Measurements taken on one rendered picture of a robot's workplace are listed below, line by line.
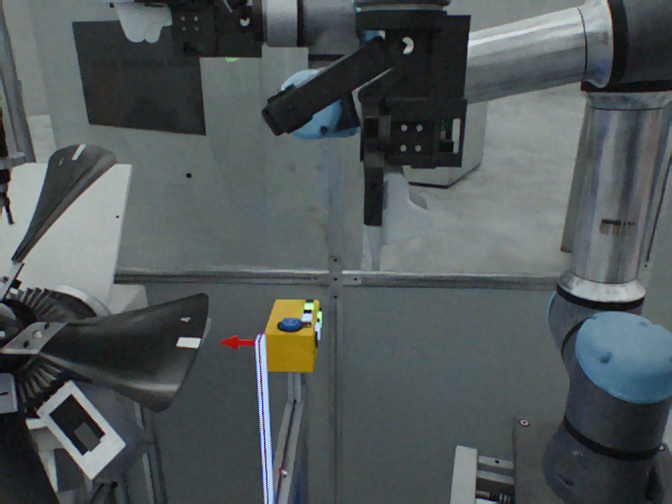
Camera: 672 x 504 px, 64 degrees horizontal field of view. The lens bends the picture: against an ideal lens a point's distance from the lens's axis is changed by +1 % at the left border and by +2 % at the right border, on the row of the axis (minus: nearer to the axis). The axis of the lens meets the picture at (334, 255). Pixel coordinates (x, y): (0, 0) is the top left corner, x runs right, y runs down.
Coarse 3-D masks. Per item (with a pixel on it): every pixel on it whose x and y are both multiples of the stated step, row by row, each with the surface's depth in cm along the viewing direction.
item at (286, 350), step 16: (288, 304) 118; (304, 304) 118; (272, 320) 111; (304, 320) 111; (272, 336) 106; (288, 336) 106; (304, 336) 106; (272, 352) 108; (288, 352) 107; (304, 352) 107; (272, 368) 109; (288, 368) 109; (304, 368) 109
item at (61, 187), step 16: (80, 144) 94; (80, 160) 90; (96, 160) 88; (112, 160) 86; (48, 176) 96; (64, 176) 90; (80, 176) 87; (96, 176) 85; (48, 192) 92; (64, 192) 87; (80, 192) 85; (48, 208) 87; (64, 208) 84; (32, 224) 89; (48, 224) 84; (32, 240) 84; (16, 256) 85
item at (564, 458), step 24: (576, 432) 70; (552, 456) 74; (576, 456) 71; (600, 456) 68; (624, 456) 67; (648, 456) 67; (552, 480) 73; (576, 480) 71; (600, 480) 68; (624, 480) 67; (648, 480) 69
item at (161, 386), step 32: (96, 320) 87; (128, 320) 86; (160, 320) 85; (64, 352) 79; (96, 352) 79; (128, 352) 79; (160, 352) 79; (192, 352) 80; (128, 384) 75; (160, 384) 75
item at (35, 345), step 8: (32, 328) 86; (40, 328) 86; (48, 328) 86; (56, 328) 86; (16, 336) 83; (24, 336) 84; (48, 336) 84; (8, 344) 81; (16, 344) 81; (32, 344) 81; (40, 344) 81; (8, 352) 79; (16, 352) 79; (24, 352) 79; (32, 352) 79
